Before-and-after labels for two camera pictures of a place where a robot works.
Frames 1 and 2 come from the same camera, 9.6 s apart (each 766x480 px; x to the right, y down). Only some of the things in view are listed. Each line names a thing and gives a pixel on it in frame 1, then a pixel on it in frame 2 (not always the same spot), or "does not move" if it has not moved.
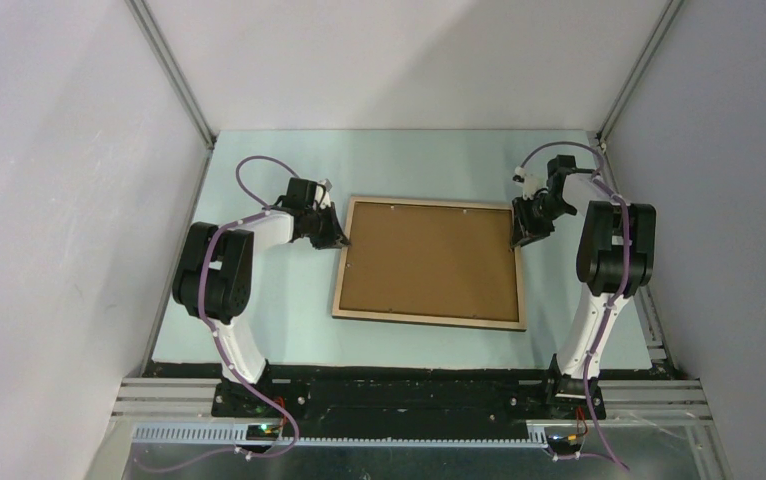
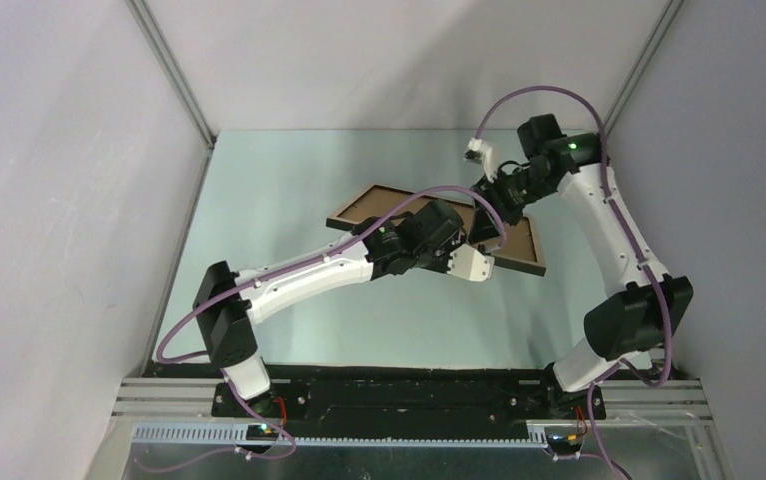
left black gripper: (334, 237) → (451, 243)
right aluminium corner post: (607, 168) does not move
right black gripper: (526, 231) → (493, 193)
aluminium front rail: (624, 399) does not move
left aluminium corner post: (173, 70) does not move
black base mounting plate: (400, 407) does not move
